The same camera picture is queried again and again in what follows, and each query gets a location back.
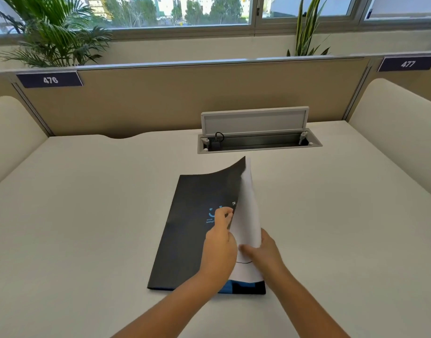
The person's right hand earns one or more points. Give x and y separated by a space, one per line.
268 258

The person's left hand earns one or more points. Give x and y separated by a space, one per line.
219 249

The person's right thumb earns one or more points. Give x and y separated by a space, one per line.
248 249

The person's left thumb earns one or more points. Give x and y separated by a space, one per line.
229 221

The white paper sheet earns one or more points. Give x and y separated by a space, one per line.
249 207

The black folder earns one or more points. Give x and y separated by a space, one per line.
187 225

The person's right forearm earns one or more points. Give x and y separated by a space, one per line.
307 306

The person's left forearm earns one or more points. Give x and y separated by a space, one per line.
166 309

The beige desk divider panel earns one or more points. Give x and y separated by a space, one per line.
148 98

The cream side partition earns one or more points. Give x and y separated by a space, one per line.
402 130
11 137

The tall green leaf plant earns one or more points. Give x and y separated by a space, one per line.
307 28

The dark blue number label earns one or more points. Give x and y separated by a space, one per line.
407 64
49 80

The green palm plant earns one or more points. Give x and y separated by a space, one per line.
57 35

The grey window frame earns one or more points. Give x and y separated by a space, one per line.
257 28

